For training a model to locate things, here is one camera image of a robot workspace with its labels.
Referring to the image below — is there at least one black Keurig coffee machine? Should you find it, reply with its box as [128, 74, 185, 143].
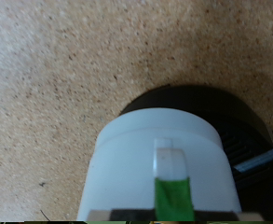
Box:
[119, 85, 273, 222]

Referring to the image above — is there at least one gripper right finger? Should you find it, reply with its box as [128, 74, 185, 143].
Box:
[193, 210, 265, 222]

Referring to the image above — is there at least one white mug with green tape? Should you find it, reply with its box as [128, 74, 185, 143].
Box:
[76, 106, 243, 222]

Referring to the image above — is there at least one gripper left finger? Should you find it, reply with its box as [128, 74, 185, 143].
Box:
[87, 208, 157, 222]

